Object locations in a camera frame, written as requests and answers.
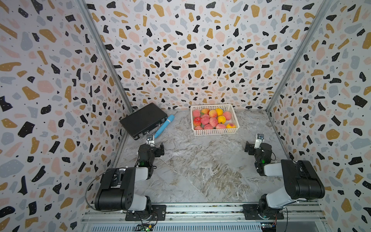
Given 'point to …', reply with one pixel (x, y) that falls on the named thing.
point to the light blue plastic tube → (164, 125)
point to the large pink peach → (205, 119)
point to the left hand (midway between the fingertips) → (155, 142)
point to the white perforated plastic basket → (225, 108)
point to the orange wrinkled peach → (205, 111)
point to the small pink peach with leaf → (198, 127)
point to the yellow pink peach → (230, 125)
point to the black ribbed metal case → (143, 120)
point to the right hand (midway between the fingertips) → (256, 141)
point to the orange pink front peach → (212, 113)
